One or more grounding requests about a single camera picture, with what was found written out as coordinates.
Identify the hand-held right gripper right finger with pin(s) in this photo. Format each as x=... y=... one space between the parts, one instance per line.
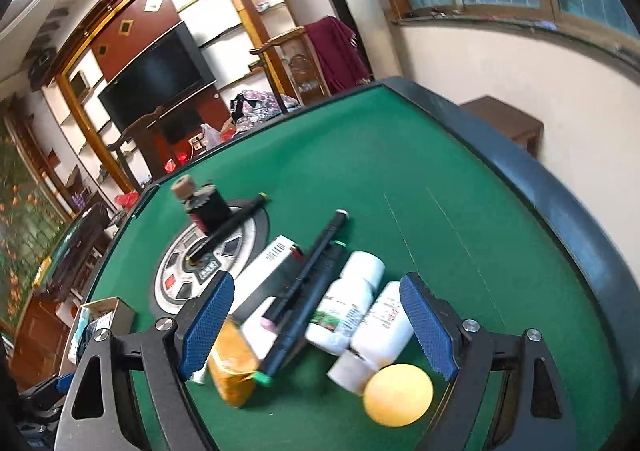
x=427 y=326

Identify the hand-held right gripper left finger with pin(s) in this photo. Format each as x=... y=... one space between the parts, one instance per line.
x=207 y=326

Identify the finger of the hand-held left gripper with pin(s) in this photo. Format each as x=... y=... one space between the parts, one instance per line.
x=64 y=382

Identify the white bottle with red print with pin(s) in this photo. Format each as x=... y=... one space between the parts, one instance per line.
x=382 y=326

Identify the orange packet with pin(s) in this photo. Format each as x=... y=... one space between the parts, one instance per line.
x=232 y=366

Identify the yellow ball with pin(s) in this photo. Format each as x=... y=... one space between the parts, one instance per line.
x=398 y=395

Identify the white box with barcode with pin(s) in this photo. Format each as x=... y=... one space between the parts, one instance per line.
x=265 y=271

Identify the white bottle with green label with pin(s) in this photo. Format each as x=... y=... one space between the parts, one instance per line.
x=345 y=303

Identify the cardboard box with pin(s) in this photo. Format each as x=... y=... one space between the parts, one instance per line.
x=117 y=311

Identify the small white cylinder container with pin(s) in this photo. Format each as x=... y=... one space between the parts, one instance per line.
x=350 y=371

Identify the black marker with green ends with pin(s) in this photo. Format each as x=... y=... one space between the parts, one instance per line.
x=300 y=316

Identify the thin black pen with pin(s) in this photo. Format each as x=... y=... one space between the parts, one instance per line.
x=317 y=256

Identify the round table control panel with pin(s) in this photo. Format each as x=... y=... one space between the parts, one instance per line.
x=175 y=276

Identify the black pen with yellow tip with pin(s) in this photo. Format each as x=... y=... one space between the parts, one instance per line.
x=230 y=228

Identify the black jar with beige stopper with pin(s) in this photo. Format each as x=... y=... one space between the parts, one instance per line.
x=207 y=206

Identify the red plastic bag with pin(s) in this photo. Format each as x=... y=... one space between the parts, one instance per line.
x=124 y=199

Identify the white plastic bag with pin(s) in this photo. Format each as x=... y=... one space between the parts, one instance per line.
x=210 y=135

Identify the wooden chair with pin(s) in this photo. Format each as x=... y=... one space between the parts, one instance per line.
x=132 y=128
x=295 y=66

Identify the brown wooden side table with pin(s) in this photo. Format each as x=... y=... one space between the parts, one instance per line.
x=505 y=118

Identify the floral bag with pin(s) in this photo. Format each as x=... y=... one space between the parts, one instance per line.
x=260 y=106

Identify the black flat television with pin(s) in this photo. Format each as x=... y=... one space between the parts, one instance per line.
x=155 y=76

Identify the maroon cloth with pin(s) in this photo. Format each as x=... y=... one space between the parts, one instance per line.
x=335 y=56

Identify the floral wall painting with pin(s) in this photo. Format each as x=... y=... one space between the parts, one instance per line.
x=25 y=221

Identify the wooden wall shelving unit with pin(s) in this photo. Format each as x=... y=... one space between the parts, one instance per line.
x=145 y=26

